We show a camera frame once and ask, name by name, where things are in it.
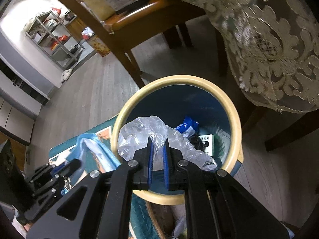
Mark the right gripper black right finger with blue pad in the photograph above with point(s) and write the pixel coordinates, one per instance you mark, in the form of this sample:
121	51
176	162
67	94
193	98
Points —
217	206

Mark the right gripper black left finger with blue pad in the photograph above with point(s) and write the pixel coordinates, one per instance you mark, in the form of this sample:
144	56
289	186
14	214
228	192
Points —
99	205

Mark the light blue face mask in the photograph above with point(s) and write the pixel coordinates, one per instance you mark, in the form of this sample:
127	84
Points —
93	155

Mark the clear plastic bag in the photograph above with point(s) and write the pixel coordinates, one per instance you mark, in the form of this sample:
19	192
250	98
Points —
135	134

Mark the white green small box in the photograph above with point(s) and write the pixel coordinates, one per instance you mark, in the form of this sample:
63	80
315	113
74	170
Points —
207	144

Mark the blue plastic wrapper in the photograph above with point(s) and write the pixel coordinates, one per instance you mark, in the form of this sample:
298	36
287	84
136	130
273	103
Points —
188	128

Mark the blue bin with cream rim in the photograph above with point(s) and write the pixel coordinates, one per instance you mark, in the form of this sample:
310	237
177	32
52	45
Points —
174	97

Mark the white slippers on floor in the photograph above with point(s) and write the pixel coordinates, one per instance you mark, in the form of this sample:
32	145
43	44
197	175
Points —
66	75

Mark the orange patterned waste bin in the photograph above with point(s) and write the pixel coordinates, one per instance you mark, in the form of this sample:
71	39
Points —
95	42

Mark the grey metal storage shelf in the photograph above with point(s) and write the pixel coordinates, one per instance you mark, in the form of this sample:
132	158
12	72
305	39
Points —
51	36

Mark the teal lace-trimmed tablecloth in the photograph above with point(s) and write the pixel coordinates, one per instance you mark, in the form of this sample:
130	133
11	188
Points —
272	50

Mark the wooden dining chair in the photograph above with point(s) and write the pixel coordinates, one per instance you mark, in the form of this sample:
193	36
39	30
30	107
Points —
120	33

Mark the black box on chair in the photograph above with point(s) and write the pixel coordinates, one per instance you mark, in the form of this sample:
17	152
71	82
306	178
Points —
138	4

